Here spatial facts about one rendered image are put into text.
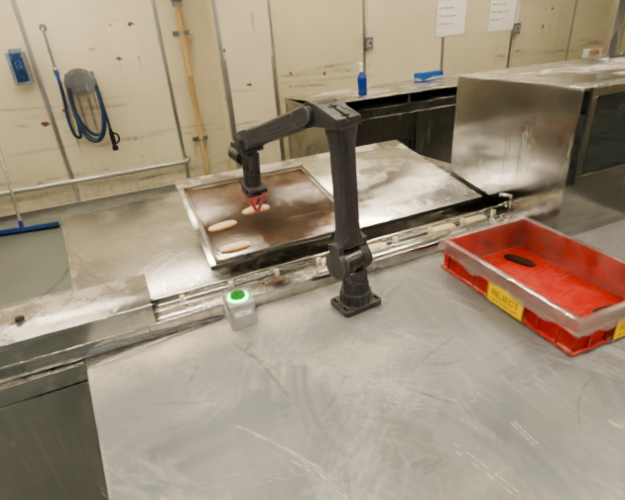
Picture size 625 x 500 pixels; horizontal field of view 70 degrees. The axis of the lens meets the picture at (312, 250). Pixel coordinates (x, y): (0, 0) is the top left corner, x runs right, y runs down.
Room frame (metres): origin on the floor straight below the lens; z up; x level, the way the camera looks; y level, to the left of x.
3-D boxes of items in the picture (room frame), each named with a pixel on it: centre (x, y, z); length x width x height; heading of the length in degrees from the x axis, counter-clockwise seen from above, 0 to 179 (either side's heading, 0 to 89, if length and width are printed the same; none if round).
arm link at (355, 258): (1.03, -0.09, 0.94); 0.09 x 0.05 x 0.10; 36
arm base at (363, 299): (1.02, -0.11, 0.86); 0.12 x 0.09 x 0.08; 118
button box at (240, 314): (0.98, 0.20, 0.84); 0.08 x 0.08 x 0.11; 22
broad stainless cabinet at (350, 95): (3.90, -0.92, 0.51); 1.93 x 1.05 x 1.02; 112
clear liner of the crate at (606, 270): (1.01, -0.62, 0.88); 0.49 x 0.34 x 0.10; 21
